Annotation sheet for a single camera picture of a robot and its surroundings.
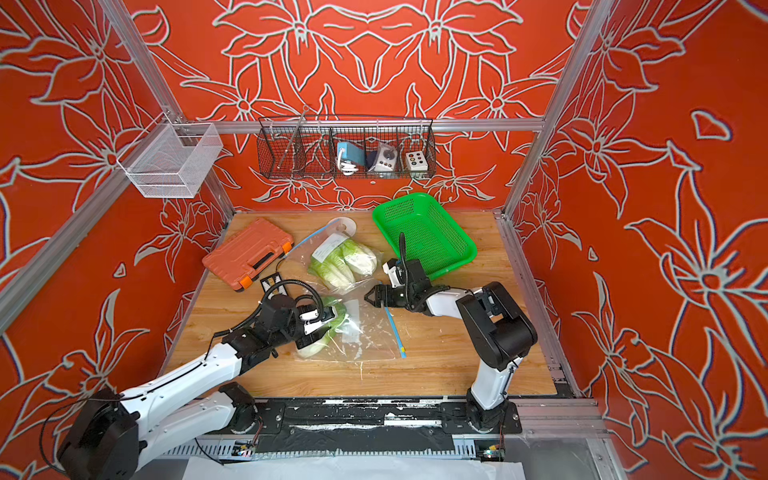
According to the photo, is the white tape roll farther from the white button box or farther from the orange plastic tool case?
the white button box

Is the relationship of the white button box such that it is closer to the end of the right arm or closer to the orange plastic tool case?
the end of the right arm

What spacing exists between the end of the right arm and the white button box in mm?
357

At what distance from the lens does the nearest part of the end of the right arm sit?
721mm

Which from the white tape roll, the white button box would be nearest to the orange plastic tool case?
the white tape roll

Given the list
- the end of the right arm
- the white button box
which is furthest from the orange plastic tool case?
the white button box

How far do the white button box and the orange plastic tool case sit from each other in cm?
51

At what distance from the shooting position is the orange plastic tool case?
3.19 feet

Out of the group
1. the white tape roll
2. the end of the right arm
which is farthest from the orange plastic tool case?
the end of the right arm

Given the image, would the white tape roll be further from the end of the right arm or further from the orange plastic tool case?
the end of the right arm

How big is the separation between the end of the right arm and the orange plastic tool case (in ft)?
1.30

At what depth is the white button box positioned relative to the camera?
95cm

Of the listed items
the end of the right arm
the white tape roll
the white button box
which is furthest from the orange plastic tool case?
the white button box
